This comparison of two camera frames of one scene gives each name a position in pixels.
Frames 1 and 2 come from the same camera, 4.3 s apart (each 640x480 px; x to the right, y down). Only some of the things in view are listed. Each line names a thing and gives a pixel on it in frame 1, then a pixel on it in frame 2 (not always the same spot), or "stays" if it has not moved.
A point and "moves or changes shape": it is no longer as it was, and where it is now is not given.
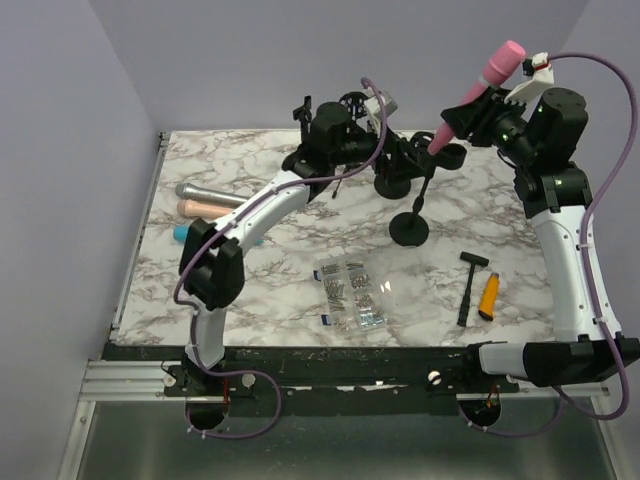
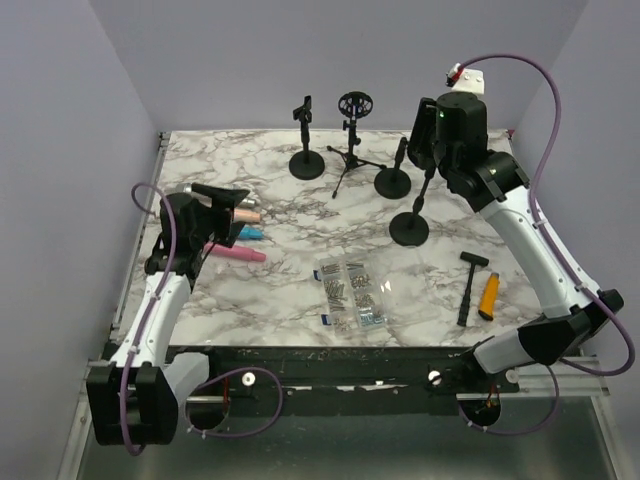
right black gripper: [476, 117] → [425, 121]
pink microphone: [498, 68] moves or changes shape
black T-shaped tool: [476, 260] stays
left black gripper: [399, 163] → [223, 203]
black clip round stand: [411, 229] stays
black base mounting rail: [291, 382] stays
